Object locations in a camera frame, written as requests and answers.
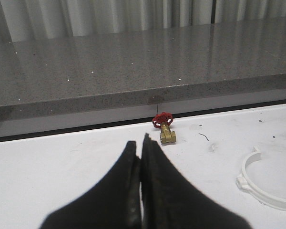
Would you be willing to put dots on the brass valve red handwheel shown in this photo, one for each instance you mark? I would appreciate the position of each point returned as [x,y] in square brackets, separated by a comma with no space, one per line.
[163,122]

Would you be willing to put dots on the grey stone counter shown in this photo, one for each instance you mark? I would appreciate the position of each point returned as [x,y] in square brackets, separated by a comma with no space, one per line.
[58,84]

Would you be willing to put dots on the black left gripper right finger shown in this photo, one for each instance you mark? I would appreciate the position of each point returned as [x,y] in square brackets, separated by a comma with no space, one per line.
[170,201]

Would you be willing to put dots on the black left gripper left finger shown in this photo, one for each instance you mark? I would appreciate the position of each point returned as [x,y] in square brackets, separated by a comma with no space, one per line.
[113,203]

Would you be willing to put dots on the white half pipe clamp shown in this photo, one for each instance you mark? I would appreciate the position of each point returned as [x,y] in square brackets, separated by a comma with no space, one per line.
[244,182]

